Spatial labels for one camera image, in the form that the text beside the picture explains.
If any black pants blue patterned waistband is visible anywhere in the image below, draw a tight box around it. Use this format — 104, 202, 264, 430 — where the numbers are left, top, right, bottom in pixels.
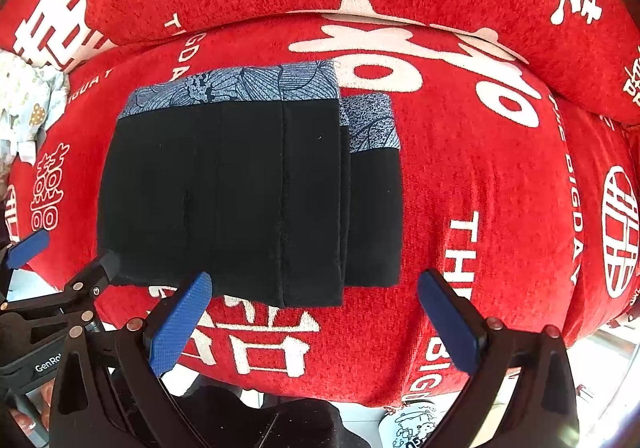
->
97, 61, 403, 307

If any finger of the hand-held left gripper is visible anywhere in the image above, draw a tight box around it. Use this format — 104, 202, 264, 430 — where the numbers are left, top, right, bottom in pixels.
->
0, 228, 52, 301
0, 249, 124, 326

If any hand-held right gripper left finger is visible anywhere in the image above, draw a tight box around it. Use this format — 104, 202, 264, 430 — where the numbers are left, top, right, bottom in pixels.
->
50, 271, 213, 448

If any person's left hand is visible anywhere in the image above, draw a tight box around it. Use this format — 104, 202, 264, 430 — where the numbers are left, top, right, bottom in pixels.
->
0, 378, 57, 434

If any white cartoon print object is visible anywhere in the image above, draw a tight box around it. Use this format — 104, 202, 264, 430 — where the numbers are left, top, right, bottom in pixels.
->
377, 400, 452, 448

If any white printed cloth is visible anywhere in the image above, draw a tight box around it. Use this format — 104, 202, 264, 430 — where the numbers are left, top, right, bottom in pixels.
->
0, 51, 69, 167

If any person's black clothing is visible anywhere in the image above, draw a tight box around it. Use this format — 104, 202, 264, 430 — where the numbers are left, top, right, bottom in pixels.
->
170, 385, 372, 448

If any red printed sofa cover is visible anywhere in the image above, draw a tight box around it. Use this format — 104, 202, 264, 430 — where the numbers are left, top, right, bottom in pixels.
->
0, 0, 640, 409

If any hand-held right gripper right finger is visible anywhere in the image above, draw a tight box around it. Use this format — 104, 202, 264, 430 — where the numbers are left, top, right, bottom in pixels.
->
417, 268, 581, 448

